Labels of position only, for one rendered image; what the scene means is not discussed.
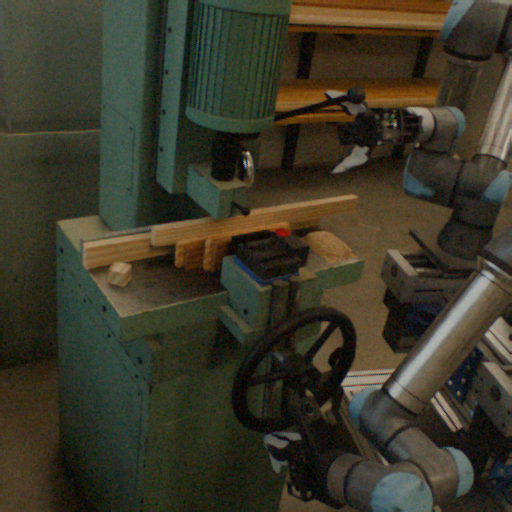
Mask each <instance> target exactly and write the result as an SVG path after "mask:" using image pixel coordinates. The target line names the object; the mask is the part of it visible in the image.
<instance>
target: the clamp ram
mask: <svg viewBox="0 0 512 512"><path fill-rule="evenodd" d="M271 233H272V232H271V231H270V230H269V229H267V230H260V231H255V232H248V233H243V234H236V235H232V239H231V246H230V254H229V256H231V255H236V251H237V244H243V243H248V242H254V241H259V240H266V239H271Z"/></svg>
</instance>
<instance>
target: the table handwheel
mask: <svg viewBox="0 0 512 512"><path fill-rule="evenodd" d="M315 322H330V323H329V324H328V325H327V327H326V328H325V330H324V332H323V333H322V334H321V336H320V337H318V338H317V339H316V341H315V342H314V344H313V345H312V346H311V348H310V349H309V350H308V351H307V352H306V354H304V355H302V354H301V353H291V352H290V351H289V350H288V349H287V348H286V347H285V346H284V345H283V344H282V342H281V340H282V339H283V338H285V337H286V336H287V335H289V334H290V333H293V332H294V331H296V330H298V328H300V327H302V326H304V325H308V324H311V323H315ZM337 327H339V328H340V331H341V334H342V350H341V354H340V358H339V361H338V363H337V365H336V367H335V370H334V372H333V374H331V375H330V377H329V378H328V379H327V381H326V382H325V384H324V386H323V387H322V388H321V389H320V390H318V391H317V392H316V393H315V394H314V395H313V398H314V399H315V401H316V403H317V405H318V407H320V408H321V407H322V406H323V405H324V404H325V403H326V402H327V401H328V400H329V399H330V398H331V397H333V395H334V393H335V392H336V391H337V390H338V388H339V387H340V386H341V384H342V382H343V380H344V378H345V377H347V375H348V373H349V371H350V368H351V365H352V363H353V360H354V357H355V351H356V331H355V327H354V325H353V323H352V321H351V319H350V318H349V317H348V315H347V314H345V313H343V312H342V311H340V310H338V309H335V308H331V307H313V308H308V309H304V310H301V311H298V312H296V313H294V314H291V315H289V317H287V318H285V319H284V320H282V321H281V322H278V323H277V324H275V325H274V326H273V327H272V328H270V330H269V331H268V332H267V333H266V334H264V335H263V336H262V337H261V338H260V339H259V340H256V344H255V345H254V347H253V348H251V349H250V351H249V352H248V353H247V355H246V357H245V359H244V361H243V362H242V364H241V366H240V368H239V371H237V373H236V376H235V379H234V382H233V388H232V408H233V412H234V415H235V417H236V419H237V420H239V421H240V422H241V424H242V425H243V426H244V427H245V428H247V429H249V430H251V431H255V432H260V433H266V432H264V430H263V428H262V427H261V425H260V421H261V420H262V419H263V418H259V417H256V416H255V415H253V414H251V413H250V412H249V409H248V406H247V390H248V387H253V386H257V385H261V384H266V382H271V381H276V380H282V379H283V380H284V381H285V382H286V384H287V385H288V386H289V387H290V388H291V389H293V390H298V394H299V398H300V399H302V398H306V397H307V392H306V387H308V386H309V385H310V384H311V382H312V380H313V378H314V375H315V367H314V366H313V365H312V364H311V363H310V362H311V361H312V359H313V358H314V357H315V354H316V353H317V352H318V350H320V349H321V348H322V346H323V345H324V344H325V341H326V340H327V339H328V338H329V336H330V335H331V334H333V333H334V332H335V330H336V328H337ZM278 342H280V347H278V349H276V351H275V352H273V354H272V359H273V361H274V362H275V363H276V364H277V365H278V366H280V368H278V371H277V372H273V373H270V374H266V375H260V376H254V377H253V375H254V373H255V371H256V370H257V367H258V365H259V364H260V362H261V361H262V360H263V358H264V357H266V355H267V354H268V353H269V352H270V350H271V349H272V348H273V347H274V346H275V345H276V344H278ZM267 419H268V420H270V421H271V422H272V424H273V425H274V426H275V427H276V428H277V429H280V431H282V430H285V429H288V428H290V427H293V426H295V424H294V421H293V419H291V417H290V415H289V413H287V414H285V415H282V416H278V417H274V418H267Z"/></svg>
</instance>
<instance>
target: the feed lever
mask: <svg viewBox="0 0 512 512"><path fill-rule="evenodd" d="M365 98H366V92H365V90H364V87H362V86H360V85H354V86H352V87H350V88H349V91H348V93H347V94H345V95H342V96H338V97H335V98H331V99H327V100H324V101H321V102H316V104H313V105H310V106H306V107H302V108H299V109H295V110H291V111H288V112H284V113H281V114H277V115H274V122H278V121H282V120H286V119H289V118H294V117H297V115H301V114H304V113H309V112H312V111H316V110H320V109H324V108H327V107H331V106H335V105H339V104H342V102H347V101H350V102H351V104H352V105H360V104H362V103H363V101H364V100H365ZM274 122H273V123H274ZM259 135H260V132H259V133H241V136H240V141H244V140H256V139H257V138H258V137H259Z"/></svg>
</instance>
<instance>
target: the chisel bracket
mask: <svg viewBox="0 0 512 512"><path fill-rule="evenodd" d="M210 169H211V162H204V163H194V164H189V165H188V176H187V188H186V193H187V194H188V195H189V197H191V198H192V199H193V200H194V201H195V202H196V203H197V204H200V205H201V206H202V207H203V208H204V209H205V211H206V212H208V213H209V214H210V215H211V216H213V217H214V218H215V219H223V218H230V217H236V216H243V215H242V213H241V211H240V209H237V208H235V207H234V206H232V205H231V202H232V201H234V202H236V203H239V204H240V205H242V206H245V204H246V197H247V189H248V186H247V185H245V184H244V182H243V181H241V180H240V179H239V178H236V177H234V179H232V180H227V181H226V180H218V179H215V178H213V177H211V176H210Z"/></svg>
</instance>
